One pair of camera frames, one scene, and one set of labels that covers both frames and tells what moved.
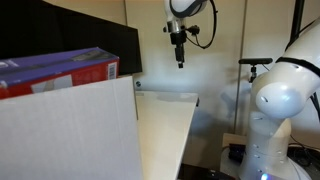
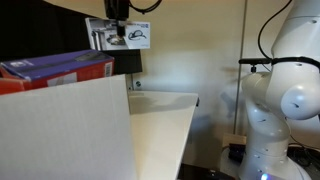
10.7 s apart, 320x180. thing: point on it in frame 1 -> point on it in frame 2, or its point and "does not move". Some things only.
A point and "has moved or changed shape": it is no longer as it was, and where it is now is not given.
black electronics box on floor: x=237 y=152 does not move
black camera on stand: x=254 y=62 does not move
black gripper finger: x=181 y=56 -> x=121 y=30
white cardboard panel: x=87 y=132 does not move
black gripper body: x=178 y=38 -> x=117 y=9
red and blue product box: x=34 y=73 has moved or changed shape
